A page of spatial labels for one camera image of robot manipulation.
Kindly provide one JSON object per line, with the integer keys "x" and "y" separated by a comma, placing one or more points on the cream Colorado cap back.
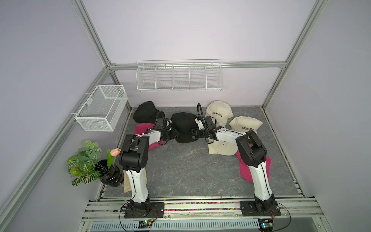
{"x": 220, "y": 112}

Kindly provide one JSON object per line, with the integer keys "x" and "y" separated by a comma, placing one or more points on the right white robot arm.
{"x": 253, "y": 153}

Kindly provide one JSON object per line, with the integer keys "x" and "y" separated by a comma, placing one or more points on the white wire side basket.
{"x": 103, "y": 108}

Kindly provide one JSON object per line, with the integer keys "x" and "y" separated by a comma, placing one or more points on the beige cap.
{"x": 127, "y": 187}

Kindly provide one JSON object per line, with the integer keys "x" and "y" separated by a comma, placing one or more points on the pink cap left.
{"x": 144, "y": 128}

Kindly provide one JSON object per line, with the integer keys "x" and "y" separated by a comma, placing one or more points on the pink cap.
{"x": 245, "y": 171}
{"x": 144, "y": 128}

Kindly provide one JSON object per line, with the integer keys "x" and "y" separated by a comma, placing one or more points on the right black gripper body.
{"x": 203, "y": 133}

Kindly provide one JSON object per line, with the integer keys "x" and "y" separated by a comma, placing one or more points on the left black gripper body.
{"x": 170, "y": 134}

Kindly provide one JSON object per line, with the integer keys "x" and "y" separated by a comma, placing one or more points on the cream cap right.
{"x": 244, "y": 124}

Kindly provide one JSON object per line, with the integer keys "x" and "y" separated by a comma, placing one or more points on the aluminium frame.
{"x": 22, "y": 192}

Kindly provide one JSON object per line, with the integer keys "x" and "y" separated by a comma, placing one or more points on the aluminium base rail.
{"x": 205, "y": 214}

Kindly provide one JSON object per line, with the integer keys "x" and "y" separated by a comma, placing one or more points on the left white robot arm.
{"x": 134, "y": 157}

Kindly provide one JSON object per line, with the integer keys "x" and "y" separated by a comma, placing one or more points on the cream colorado cap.
{"x": 220, "y": 112}
{"x": 222, "y": 148}

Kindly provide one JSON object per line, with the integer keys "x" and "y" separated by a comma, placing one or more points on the pink cap right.
{"x": 245, "y": 171}

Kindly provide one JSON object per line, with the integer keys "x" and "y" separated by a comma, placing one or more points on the pink artificial tulip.
{"x": 111, "y": 154}

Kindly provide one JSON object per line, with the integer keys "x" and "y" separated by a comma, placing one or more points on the black plant pot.
{"x": 111, "y": 176}

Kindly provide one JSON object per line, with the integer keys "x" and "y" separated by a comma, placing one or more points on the plain black cap front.
{"x": 184, "y": 123}

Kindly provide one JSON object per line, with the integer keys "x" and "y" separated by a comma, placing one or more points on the white wire shelf basket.
{"x": 180, "y": 75}

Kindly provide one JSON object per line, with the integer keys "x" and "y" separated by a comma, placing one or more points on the green potted plant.
{"x": 84, "y": 167}

